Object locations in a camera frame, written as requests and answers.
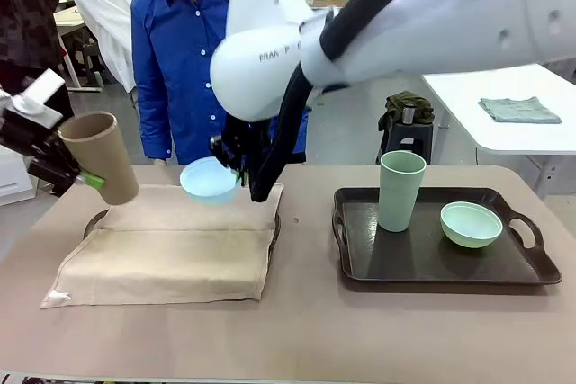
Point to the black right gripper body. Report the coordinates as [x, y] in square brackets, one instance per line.
[238, 141]

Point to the black-green right gripper finger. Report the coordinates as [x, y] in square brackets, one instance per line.
[235, 173]
[245, 178]

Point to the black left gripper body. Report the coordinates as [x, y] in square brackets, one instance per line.
[31, 145]

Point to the tall brown cup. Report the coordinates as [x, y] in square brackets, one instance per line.
[108, 159]

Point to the light blue bowl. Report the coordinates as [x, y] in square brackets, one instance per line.
[207, 181]

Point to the beige cloth mat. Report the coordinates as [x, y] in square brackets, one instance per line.
[157, 258]

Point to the tall pale green cup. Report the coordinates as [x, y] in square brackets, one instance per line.
[396, 195]

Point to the pale green bowl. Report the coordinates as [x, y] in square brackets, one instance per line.
[470, 231]

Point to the grey-green cloth mat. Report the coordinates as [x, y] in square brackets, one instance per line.
[517, 109]

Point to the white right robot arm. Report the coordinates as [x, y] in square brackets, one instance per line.
[450, 20]

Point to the person's right forearm blue sleeve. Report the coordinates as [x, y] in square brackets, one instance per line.
[155, 136]

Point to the person's right hand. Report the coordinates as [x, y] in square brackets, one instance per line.
[159, 162]

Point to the white cabinet box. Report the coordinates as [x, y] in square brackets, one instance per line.
[13, 177]

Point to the person in blue shirt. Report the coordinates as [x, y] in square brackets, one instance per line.
[180, 65]

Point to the person in dark patterned top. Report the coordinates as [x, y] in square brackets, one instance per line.
[27, 20]

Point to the white background desk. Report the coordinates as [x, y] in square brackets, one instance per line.
[67, 24]

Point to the person in white coat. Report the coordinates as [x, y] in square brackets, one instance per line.
[103, 6]

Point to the dark green crumpled cloth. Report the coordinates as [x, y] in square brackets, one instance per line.
[396, 105]

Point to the black stool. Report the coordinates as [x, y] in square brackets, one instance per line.
[411, 145]

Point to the small metal can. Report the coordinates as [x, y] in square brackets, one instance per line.
[409, 115]

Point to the white side table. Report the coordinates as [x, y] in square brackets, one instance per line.
[517, 136]

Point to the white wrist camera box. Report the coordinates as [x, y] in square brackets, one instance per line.
[42, 91]

